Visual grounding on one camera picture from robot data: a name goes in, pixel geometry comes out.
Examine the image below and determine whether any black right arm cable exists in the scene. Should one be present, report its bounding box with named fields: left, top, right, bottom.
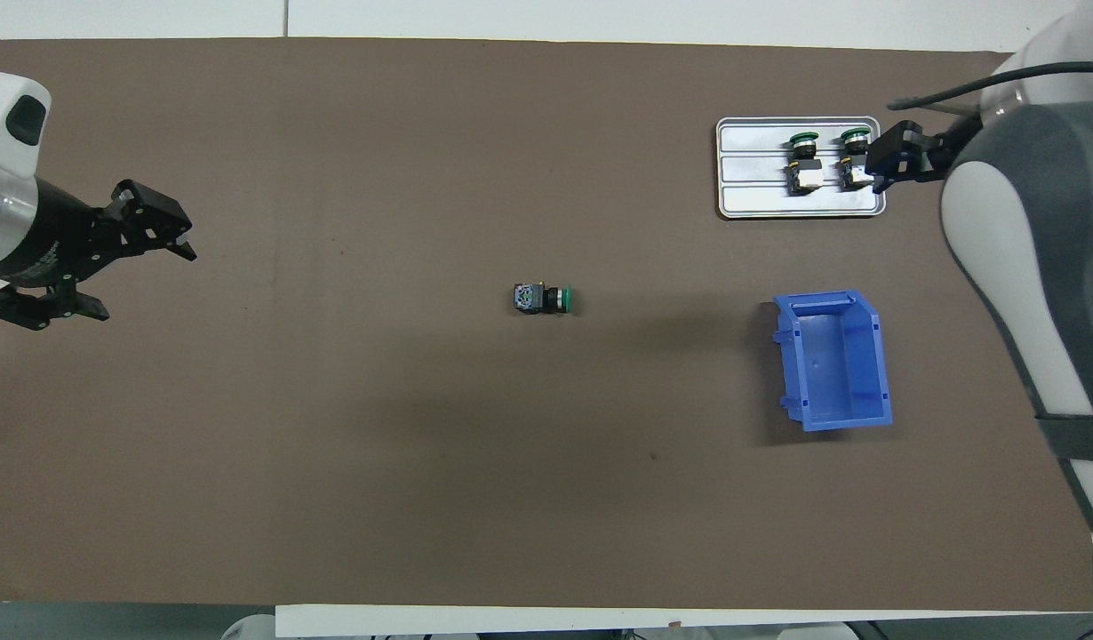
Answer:
left=898, top=60, right=1093, bottom=115

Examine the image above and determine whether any blue plastic storage bin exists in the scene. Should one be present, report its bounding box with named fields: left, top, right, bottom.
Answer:
left=770, top=289, right=895, bottom=433

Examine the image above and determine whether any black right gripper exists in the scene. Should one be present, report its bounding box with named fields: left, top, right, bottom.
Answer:
left=866, top=120, right=983, bottom=194

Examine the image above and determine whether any brown table mat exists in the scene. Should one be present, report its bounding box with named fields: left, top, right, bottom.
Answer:
left=0, top=38, right=1093, bottom=612

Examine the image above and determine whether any green push button switch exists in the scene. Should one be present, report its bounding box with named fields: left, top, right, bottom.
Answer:
left=785, top=130, right=825, bottom=197
left=835, top=127, right=874, bottom=193
left=513, top=282, right=574, bottom=316

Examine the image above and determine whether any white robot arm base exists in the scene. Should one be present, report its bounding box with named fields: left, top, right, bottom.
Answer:
left=773, top=625, right=867, bottom=640
left=222, top=613, right=276, bottom=640

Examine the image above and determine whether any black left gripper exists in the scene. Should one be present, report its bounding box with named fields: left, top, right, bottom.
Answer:
left=0, top=178, right=197, bottom=332

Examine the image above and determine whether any silver metal tray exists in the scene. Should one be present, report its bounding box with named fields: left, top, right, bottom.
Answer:
left=715, top=116, right=887, bottom=220

